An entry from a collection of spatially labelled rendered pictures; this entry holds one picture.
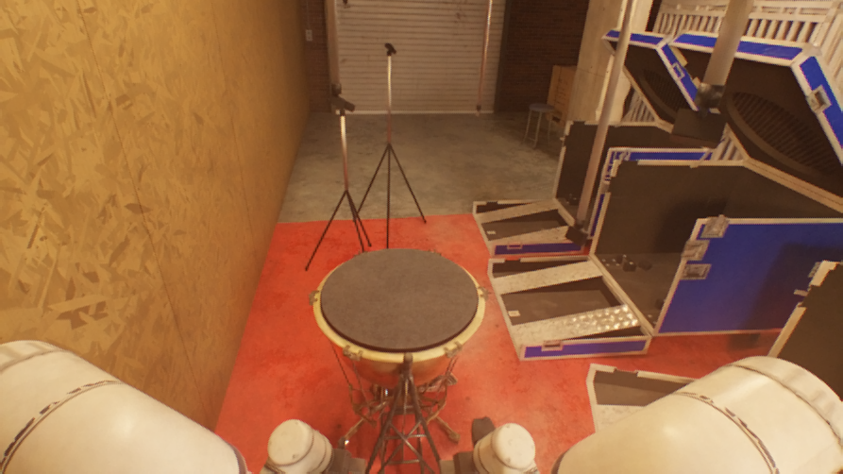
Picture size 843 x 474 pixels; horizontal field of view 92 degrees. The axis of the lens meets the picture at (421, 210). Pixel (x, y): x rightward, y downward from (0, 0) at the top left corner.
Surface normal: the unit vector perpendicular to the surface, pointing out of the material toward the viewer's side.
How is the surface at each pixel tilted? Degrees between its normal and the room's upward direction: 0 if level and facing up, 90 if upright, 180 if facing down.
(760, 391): 5
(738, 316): 90
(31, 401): 6
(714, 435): 4
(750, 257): 90
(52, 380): 15
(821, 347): 90
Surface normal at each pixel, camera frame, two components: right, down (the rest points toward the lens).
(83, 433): 0.13, -0.79
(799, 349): -0.19, 0.44
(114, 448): 0.46, -0.71
